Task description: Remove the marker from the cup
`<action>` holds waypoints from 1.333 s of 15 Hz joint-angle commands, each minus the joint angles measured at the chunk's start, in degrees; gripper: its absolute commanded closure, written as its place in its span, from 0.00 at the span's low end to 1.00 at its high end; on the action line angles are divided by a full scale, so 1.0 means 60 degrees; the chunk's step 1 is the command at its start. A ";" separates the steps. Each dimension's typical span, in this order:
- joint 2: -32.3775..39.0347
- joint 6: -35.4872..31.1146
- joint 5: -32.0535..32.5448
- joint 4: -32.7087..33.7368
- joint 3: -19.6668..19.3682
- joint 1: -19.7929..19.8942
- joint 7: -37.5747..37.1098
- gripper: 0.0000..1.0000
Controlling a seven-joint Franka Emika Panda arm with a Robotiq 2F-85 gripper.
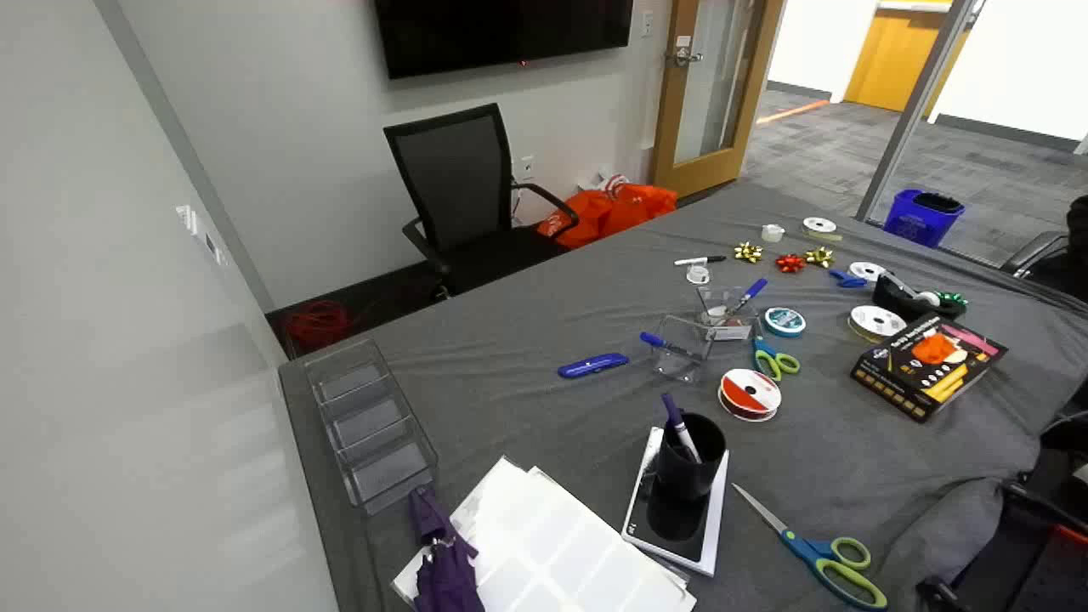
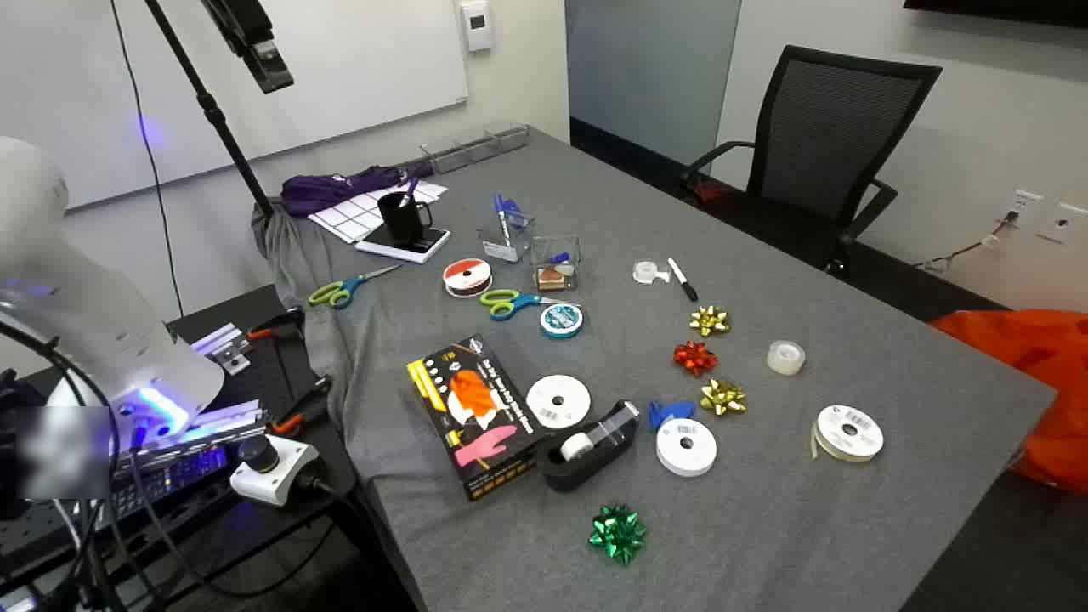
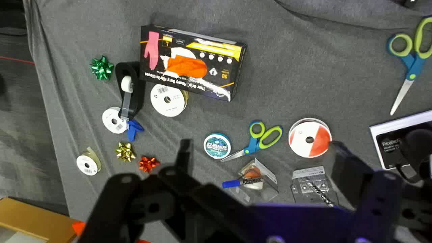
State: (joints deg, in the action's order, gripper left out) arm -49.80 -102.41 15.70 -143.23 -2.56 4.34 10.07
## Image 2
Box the black notebook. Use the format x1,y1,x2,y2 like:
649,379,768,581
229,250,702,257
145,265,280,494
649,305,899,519
356,226,448,265

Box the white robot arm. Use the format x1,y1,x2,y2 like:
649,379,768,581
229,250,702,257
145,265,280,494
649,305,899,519
0,137,226,452

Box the black marker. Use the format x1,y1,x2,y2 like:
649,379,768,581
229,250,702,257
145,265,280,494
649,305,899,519
668,257,702,302

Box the white grid paper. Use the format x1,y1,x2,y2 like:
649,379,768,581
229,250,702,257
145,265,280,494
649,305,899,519
310,181,448,245

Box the black orange product box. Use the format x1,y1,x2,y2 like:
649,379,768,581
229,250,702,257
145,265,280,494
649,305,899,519
408,335,544,498

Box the white wall thermostat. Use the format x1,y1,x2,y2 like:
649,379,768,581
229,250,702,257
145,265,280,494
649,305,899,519
459,0,492,53

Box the gold gift bow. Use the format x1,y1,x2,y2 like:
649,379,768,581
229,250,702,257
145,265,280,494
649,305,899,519
691,305,731,335
702,377,749,419

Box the red gift bow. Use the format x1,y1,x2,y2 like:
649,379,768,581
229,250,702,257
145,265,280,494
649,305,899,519
672,339,718,377

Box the white power adapter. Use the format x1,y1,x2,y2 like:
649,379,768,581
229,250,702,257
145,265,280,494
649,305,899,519
229,434,321,505

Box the green gift bow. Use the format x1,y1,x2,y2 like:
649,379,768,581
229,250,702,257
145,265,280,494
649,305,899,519
590,502,647,563

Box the wall outlet plate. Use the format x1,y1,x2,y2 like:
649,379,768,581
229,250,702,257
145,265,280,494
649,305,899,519
1033,199,1088,245

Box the orange bag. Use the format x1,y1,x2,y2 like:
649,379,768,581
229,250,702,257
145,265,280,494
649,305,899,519
934,310,1088,494

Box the whiteboard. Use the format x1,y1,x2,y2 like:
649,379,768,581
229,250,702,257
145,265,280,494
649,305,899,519
0,0,471,208

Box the teal ribbon spool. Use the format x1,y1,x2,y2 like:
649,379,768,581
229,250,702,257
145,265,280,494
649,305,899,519
539,302,586,339

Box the clear tape roll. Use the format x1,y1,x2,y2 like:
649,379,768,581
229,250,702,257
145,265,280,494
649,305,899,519
764,339,806,377

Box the red white ribbon spool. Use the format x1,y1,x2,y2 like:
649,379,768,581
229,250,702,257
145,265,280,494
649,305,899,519
443,257,492,298

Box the gold ribbon spool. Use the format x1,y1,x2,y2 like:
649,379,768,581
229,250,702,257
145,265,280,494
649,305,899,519
811,405,887,465

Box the green blue handled scissors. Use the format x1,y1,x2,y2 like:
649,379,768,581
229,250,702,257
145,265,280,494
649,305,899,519
479,287,544,319

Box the clear acrylic holder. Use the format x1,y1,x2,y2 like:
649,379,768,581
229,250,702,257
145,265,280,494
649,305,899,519
479,196,534,261

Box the grey tablecloth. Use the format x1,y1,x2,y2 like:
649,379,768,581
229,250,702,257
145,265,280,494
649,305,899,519
258,137,1052,612

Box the white ribbon spool front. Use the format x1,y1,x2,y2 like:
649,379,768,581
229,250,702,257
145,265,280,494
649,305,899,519
658,419,718,479

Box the black tape dispenser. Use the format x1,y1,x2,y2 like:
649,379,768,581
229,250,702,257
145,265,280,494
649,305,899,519
539,401,641,494

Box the purple cloth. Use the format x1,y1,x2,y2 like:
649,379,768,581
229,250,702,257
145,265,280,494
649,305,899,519
280,164,432,217

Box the blue gift bow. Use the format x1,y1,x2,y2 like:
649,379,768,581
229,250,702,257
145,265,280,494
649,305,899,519
649,401,696,430

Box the white tape roll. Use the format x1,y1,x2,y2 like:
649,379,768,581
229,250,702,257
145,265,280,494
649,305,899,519
633,261,670,284

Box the small clear box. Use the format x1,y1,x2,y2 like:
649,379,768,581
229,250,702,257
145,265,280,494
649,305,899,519
534,250,574,293

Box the black office chair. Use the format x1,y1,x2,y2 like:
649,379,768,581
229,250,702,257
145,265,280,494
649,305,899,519
679,44,943,276

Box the black mug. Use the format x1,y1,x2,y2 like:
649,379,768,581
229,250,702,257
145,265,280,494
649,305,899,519
378,191,432,242

